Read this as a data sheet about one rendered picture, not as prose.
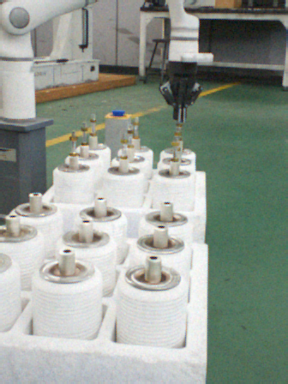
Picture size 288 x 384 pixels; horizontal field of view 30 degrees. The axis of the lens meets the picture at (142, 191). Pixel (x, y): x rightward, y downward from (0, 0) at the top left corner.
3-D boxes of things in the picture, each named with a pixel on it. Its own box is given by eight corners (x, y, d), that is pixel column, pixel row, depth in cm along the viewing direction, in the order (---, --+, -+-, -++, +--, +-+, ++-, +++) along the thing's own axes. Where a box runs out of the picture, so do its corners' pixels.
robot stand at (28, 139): (-12, 219, 164) (-18, 121, 155) (17, 206, 177) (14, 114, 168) (28, 227, 159) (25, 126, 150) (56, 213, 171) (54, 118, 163)
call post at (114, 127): (103, 216, 170) (104, 117, 161) (107, 209, 176) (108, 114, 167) (126, 218, 169) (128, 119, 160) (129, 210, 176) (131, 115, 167)
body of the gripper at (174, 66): (188, 57, 145) (186, 92, 148) (161, 57, 141) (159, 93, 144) (205, 58, 139) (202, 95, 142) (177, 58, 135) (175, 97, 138)
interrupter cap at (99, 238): (56, 249, 82) (56, 244, 82) (69, 231, 90) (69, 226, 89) (105, 252, 82) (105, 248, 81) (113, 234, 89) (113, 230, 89)
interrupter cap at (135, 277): (120, 291, 70) (120, 285, 70) (129, 266, 77) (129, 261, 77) (179, 296, 69) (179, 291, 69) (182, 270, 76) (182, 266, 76)
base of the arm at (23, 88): (-4, 120, 157) (-7, 60, 152) (15, 117, 165) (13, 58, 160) (23, 123, 153) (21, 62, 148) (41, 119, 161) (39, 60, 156)
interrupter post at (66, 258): (56, 276, 73) (56, 254, 72) (61, 268, 76) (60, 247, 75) (73, 278, 73) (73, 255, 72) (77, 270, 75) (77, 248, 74)
